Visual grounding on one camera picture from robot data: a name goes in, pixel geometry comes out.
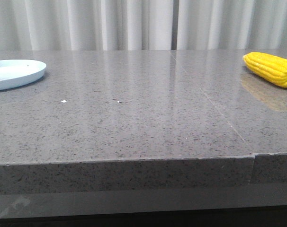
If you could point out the light blue round plate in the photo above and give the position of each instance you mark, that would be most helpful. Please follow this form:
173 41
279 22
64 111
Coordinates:
16 73

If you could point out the yellow corn cob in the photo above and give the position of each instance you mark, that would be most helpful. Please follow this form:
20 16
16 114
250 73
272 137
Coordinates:
269 67

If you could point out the white pleated curtain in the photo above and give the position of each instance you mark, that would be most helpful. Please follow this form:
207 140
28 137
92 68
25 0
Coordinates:
142 24

